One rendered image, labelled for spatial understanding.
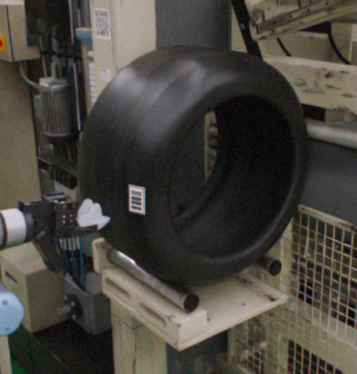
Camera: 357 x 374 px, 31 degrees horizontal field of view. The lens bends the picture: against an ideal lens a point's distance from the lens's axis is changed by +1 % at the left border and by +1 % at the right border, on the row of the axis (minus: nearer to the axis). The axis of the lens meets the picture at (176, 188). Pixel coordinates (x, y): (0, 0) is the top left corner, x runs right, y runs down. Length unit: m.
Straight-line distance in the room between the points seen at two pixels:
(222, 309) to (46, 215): 0.58
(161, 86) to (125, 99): 0.10
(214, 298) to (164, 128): 0.59
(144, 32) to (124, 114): 0.37
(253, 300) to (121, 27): 0.79
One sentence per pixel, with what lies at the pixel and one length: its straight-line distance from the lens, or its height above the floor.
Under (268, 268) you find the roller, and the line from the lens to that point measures 1.69.
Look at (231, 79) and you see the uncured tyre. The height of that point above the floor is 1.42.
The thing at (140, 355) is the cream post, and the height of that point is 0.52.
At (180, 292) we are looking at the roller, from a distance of 1.54.
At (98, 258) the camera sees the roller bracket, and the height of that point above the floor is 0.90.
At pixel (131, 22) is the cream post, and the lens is 1.69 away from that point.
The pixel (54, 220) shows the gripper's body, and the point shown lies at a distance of 1.35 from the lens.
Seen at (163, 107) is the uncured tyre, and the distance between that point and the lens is 1.35.
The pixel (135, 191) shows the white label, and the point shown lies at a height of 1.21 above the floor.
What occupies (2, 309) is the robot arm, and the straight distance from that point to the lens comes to 1.19.
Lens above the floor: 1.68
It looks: 20 degrees down
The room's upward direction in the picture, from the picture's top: 1 degrees counter-clockwise
